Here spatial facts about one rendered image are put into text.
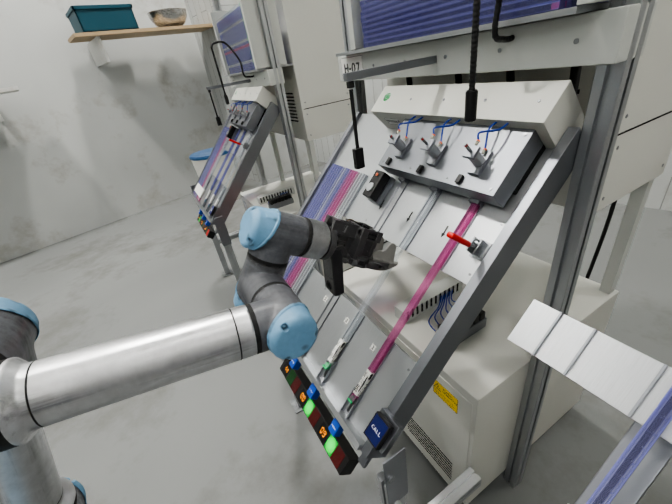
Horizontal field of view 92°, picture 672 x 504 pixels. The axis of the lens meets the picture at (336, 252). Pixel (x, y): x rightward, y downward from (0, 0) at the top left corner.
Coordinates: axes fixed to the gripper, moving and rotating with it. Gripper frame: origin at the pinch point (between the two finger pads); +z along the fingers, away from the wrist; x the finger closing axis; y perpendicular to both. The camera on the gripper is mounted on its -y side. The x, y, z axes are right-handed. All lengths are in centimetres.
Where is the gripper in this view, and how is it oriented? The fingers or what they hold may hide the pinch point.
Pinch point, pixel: (389, 263)
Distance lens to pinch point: 76.7
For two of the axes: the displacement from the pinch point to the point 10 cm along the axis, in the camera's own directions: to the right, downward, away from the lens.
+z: 8.0, 1.5, 5.8
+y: 3.3, -9.2, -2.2
